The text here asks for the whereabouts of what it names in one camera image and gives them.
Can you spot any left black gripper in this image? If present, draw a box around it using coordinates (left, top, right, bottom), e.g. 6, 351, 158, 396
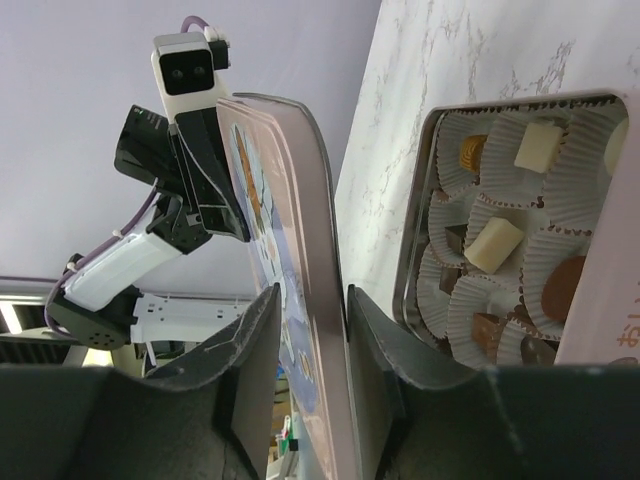
169, 107, 250, 241

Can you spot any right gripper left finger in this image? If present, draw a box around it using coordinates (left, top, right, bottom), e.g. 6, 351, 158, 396
1, 286, 281, 479

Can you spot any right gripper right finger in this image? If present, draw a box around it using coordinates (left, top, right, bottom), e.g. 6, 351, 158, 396
347, 287, 639, 479

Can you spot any tin lid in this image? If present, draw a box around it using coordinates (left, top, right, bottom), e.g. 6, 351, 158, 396
217, 93, 361, 479

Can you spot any brown rectangular chocolate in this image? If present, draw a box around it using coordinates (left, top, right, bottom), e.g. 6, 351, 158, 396
471, 312, 505, 364

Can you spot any dark square chocolate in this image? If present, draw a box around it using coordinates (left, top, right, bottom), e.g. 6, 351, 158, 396
439, 267, 462, 295

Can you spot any white chocolate piece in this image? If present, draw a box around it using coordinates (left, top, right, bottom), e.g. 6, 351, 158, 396
464, 217, 525, 274

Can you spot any caramel round chocolate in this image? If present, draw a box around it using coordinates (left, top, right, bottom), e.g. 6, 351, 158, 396
459, 134, 488, 174

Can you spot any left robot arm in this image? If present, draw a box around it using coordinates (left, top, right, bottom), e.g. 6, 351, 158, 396
44, 105, 251, 350

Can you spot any pink chocolate tin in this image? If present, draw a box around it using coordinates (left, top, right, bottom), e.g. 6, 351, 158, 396
393, 91, 639, 369

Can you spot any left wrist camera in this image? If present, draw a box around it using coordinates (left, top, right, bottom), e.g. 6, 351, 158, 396
151, 15, 230, 124

